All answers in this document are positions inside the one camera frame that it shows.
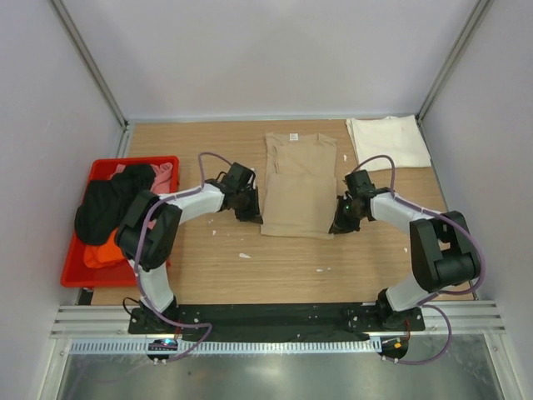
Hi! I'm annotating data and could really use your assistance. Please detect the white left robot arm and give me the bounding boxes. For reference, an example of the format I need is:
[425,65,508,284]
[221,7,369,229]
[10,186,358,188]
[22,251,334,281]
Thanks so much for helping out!
[115,162,262,333]

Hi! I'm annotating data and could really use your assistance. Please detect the red plastic bin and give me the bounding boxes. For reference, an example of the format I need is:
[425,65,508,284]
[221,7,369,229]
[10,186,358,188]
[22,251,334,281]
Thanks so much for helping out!
[61,156,179,289]

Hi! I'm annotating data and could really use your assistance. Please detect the right aluminium frame post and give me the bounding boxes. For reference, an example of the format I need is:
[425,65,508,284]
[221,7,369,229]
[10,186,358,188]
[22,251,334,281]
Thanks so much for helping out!
[416,0,494,125]

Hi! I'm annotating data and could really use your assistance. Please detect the aluminium rail profile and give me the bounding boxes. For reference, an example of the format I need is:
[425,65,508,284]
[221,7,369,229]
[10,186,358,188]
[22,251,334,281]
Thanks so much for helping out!
[51,300,506,338]

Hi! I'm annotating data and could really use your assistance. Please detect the aluminium frame post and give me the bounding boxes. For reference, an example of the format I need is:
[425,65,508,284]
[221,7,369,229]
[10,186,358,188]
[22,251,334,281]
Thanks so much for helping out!
[416,0,494,125]
[49,0,128,130]

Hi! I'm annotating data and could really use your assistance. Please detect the left aluminium frame post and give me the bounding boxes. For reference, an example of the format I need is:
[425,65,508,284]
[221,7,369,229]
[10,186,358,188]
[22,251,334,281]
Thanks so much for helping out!
[49,0,128,130]

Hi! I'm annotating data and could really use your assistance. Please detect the black t shirt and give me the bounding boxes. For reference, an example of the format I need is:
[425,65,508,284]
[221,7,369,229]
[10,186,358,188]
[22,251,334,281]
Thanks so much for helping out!
[74,164,156,246]

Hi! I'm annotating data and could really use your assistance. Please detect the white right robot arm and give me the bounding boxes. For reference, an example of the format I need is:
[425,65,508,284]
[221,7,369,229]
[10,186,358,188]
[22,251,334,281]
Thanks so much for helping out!
[330,170,482,330]

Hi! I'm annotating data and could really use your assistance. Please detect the beige t shirt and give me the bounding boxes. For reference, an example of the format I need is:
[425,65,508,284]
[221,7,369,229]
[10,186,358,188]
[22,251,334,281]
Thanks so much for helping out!
[261,132,337,240]

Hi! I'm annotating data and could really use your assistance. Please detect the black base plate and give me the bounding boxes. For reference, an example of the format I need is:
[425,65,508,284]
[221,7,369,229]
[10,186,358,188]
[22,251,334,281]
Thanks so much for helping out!
[127,302,426,343]

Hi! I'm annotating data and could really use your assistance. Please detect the folded white t shirt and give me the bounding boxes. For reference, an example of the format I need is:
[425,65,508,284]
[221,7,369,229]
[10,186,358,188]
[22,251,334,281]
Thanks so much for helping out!
[346,115,431,168]

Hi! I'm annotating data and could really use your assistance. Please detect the orange t shirt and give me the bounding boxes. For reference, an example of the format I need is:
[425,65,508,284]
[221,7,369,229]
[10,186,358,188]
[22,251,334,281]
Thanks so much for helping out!
[83,229,126,269]

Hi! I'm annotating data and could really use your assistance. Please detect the slotted cable duct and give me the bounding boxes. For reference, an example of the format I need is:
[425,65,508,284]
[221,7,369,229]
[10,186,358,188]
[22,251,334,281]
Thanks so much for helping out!
[69,337,381,356]

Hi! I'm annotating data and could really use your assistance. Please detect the pink t shirt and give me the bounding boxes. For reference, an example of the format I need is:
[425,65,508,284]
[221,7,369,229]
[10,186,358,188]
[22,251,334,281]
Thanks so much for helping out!
[108,162,177,197]

